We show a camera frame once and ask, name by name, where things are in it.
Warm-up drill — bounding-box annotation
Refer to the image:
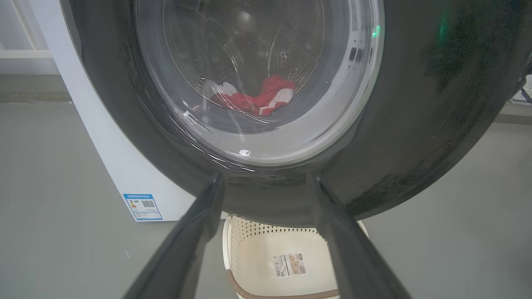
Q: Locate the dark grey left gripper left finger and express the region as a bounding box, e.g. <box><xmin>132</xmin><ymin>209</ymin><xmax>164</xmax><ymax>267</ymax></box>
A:
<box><xmin>123</xmin><ymin>173</ymin><xmax>227</xmax><ymax>299</ymax></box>

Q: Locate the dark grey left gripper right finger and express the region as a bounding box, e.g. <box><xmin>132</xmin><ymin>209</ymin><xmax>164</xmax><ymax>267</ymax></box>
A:
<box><xmin>307</xmin><ymin>174</ymin><xmax>412</xmax><ymax>299</ymax></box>

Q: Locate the dark round washing machine door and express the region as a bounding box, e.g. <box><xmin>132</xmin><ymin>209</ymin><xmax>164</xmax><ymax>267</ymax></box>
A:
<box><xmin>60</xmin><ymin>0</ymin><xmax>532</xmax><ymax>227</ymax></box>

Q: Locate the red and white garment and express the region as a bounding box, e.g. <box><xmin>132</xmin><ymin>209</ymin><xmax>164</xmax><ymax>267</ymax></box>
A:
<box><xmin>211</xmin><ymin>76</ymin><xmax>296</xmax><ymax>116</ymax></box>

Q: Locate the paper basket label sticker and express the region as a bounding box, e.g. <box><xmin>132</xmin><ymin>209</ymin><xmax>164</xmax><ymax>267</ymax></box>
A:
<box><xmin>272</xmin><ymin>253</ymin><xmax>307</xmax><ymax>278</ymax></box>

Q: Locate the cream perforated laundry basket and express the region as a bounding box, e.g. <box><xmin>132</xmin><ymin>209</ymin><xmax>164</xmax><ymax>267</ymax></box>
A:
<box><xmin>222</xmin><ymin>215</ymin><xmax>369</xmax><ymax>299</ymax></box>

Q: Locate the white washing machine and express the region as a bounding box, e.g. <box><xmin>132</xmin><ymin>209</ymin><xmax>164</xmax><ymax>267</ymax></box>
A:
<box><xmin>29</xmin><ymin>0</ymin><xmax>228</xmax><ymax>222</ymax></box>

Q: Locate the blue energy label sticker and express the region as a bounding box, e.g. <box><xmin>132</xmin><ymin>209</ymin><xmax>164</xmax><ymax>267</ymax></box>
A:
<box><xmin>123</xmin><ymin>194</ymin><xmax>163</xmax><ymax>221</ymax></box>

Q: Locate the white window frame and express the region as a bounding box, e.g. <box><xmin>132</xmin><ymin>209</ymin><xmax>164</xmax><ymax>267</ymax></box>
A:
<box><xmin>0</xmin><ymin>0</ymin><xmax>53</xmax><ymax>59</ymax></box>

